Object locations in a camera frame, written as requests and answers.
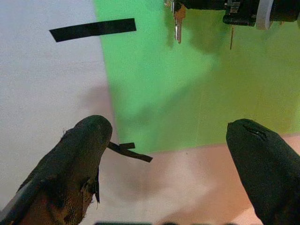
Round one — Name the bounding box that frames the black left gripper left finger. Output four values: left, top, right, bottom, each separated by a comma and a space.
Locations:
0, 114, 113, 225

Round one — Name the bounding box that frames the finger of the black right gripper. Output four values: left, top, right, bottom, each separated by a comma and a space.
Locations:
179, 0, 227, 10

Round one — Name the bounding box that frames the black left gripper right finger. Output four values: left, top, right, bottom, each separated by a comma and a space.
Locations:
225, 118, 300, 225

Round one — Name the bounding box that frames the silver key with brass head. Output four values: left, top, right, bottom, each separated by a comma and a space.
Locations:
164, 0, 188, 45

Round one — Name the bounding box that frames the short black tape strip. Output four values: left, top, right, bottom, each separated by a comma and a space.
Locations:
118, 142, 136, 151

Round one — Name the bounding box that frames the long black tape strip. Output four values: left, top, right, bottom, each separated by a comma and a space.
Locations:
49, 18, 137, 43

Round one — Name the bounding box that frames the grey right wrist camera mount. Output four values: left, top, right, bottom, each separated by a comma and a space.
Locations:
255, 0, 274, 30

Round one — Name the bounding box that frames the green wall board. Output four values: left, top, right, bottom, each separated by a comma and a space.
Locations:
93, 0, 300, 154

